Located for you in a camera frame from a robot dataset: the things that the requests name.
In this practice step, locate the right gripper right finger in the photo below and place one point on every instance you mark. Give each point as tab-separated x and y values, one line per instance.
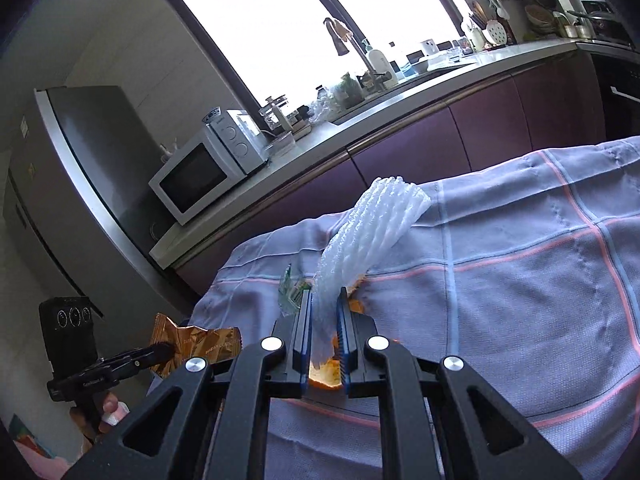
439	420

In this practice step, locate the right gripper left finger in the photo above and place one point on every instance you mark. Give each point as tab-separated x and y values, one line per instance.
208	420

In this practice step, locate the gold snack wrapper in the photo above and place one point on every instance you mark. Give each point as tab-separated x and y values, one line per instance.
193	342

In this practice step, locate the large orange peel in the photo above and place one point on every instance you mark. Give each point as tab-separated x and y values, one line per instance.
328	375

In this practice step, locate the curved orange peel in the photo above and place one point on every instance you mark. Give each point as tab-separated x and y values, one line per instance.
354	303

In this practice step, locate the green clear plastic wrapper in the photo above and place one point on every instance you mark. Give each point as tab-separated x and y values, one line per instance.
291	290

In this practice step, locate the white foam fruit net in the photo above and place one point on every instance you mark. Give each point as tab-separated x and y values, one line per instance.
382	215

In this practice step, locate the pink left sleeve forearm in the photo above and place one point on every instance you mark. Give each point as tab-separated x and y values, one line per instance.
43	467

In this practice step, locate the kitchen faucet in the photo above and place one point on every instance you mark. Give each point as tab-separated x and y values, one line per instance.
344	40

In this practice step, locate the person's left hand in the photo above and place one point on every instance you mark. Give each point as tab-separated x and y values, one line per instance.
107	412

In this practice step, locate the blue checked tablecloth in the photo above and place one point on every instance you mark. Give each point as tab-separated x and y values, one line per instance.
529	270

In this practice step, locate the grey refrigerator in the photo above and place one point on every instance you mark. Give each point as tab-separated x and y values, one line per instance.
79	172

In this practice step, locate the white microwave oven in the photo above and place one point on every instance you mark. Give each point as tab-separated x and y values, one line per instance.
215	160

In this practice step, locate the blue white bowl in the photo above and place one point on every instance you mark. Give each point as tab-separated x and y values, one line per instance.
211	115

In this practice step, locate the purple base cabinets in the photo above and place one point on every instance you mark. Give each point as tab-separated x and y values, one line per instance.
553	104

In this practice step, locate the black built-in oven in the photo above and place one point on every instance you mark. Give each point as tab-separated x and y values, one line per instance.
619	85

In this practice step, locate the white soap bottle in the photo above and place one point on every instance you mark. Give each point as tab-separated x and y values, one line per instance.
381	65

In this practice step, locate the dark window frame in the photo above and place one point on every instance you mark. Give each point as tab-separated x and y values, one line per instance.
272	47

